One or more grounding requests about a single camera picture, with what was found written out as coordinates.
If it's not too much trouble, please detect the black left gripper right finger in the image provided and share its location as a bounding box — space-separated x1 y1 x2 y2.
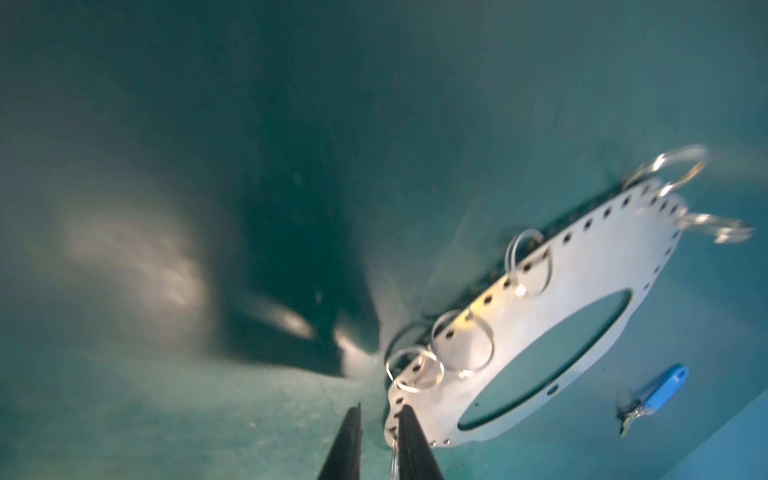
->
395 405 444 480

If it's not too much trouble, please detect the blue key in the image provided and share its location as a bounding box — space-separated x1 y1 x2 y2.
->
619 365 690 438

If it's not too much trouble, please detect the grey oval keyring plate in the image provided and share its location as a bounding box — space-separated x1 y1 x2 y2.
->
382 143 756 450

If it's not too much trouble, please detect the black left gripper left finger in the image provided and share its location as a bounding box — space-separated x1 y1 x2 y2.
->
317 403 363 480

